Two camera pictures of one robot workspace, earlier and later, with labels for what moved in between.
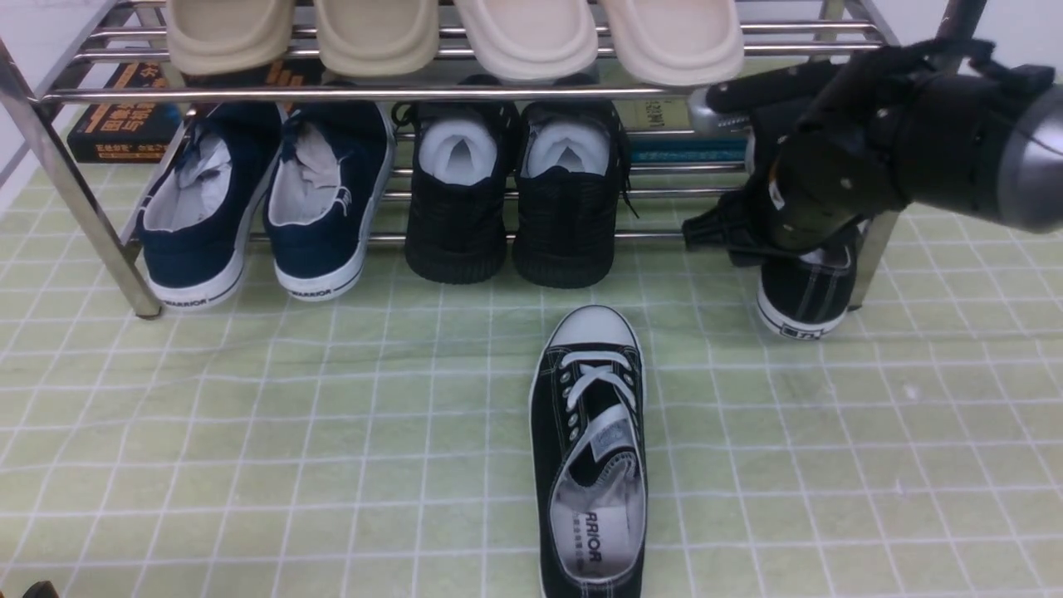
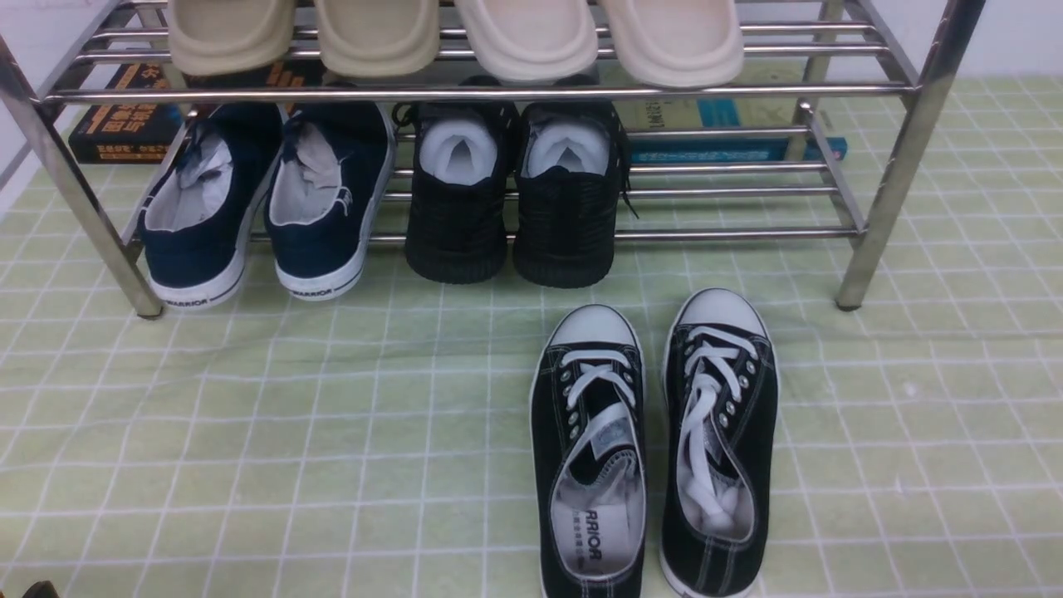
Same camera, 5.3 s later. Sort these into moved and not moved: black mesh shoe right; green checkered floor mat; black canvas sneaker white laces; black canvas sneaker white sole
Moved: black canvas sneaker white sole
Not moved: black canvas sneaker white laces; green checkered floor mat; black mesh shoe right
